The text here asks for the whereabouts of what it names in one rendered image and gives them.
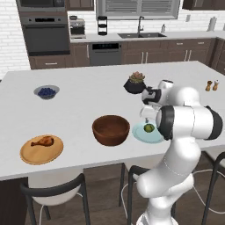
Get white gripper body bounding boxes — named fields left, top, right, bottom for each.
left=139, top=105, right=162, bottom=120

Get green lime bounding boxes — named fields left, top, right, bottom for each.
left=143, top=123, right=156, bottom=134

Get brown wooden bowl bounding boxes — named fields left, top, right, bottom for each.
left=91, top=114, right=131, bottom=147

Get brown chicken drumstick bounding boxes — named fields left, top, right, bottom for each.
left=30, top=136, right=55, bottom=148

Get grey bowl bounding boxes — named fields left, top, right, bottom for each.
left=33, top=84, right=61, bottom=101

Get light blue plate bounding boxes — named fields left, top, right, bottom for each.
left=131, top=120, right=165, bottom=144

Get black plant pot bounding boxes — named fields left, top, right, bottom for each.
left=123, top=76, right=147, bottom=95

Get green red succulent plant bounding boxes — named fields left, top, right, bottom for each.
left=128, top=71, right=146, bottom=84

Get brown base cupboards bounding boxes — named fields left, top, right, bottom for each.
left=120, top=37, right=225, bottom=76
left=28, top=42, right=91, bottom=70

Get grey dishwasher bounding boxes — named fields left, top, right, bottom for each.
left=89, top=42, right=123, bottom=67

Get dark sink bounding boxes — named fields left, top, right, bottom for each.
left=117, top=32, right=168, bottom=40

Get black tap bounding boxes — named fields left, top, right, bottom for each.
left=137, top=16, right=145, bottom=35

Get black tiered stand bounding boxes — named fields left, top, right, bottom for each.
left=97, top=15, right=109, bottom=36

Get window with blinds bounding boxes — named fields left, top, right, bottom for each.
left=95, top=0, right=181, bottom=20

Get blueberries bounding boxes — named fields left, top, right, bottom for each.
left=37, top=87, right=57, bottom=98

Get silver coffee machine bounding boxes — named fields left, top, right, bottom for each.
left=69, top=15, right=87, bottom=40

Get round wooden plate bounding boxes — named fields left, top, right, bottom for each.
left=19, top=134, right=64, bottom=165

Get grey built-in oven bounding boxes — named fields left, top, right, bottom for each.
left=18, top=11, right=71, bottom=57

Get grey microwave oven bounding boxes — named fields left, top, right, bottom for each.
left=15, top=0, right=67, bottom=13

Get brown wall cupboard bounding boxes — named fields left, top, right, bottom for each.
left=64, top=0, right=96, bottom=12
left=181, top=0, right=225, bottom=11

